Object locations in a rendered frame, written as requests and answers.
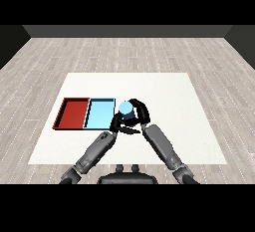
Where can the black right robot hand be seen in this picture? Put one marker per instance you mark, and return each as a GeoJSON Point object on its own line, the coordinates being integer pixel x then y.
{"type": "Point", "coordinates": [142, 111]}

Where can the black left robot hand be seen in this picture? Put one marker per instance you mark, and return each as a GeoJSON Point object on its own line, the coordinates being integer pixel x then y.
{"type": "Point", "coordinates": [115, 123]}

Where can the small blue can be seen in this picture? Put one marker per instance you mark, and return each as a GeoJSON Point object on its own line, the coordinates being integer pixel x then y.
{"type": "Point", "coordinates": [126, 109]}

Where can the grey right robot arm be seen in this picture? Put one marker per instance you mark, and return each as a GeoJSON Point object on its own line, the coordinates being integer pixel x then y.
{"type": "Point", "coordinates": [165, 149]}

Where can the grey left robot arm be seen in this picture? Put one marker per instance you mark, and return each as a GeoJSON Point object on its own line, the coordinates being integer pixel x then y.
{"type": "Point", "coordinates": [91, 154]}

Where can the light blue shallow open box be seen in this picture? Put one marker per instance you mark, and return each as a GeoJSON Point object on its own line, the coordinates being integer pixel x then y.
{"type": "Point", "coordinates": [99, 114]}

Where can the red shallow open box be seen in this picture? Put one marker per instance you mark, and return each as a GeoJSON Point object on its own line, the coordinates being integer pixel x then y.
{"type": "Point", "coordinates": [72, 114]}

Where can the dark grey robot body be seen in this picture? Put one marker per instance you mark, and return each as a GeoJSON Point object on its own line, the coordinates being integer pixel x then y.
{"type": "Point", "coordinates": [127, 177]}

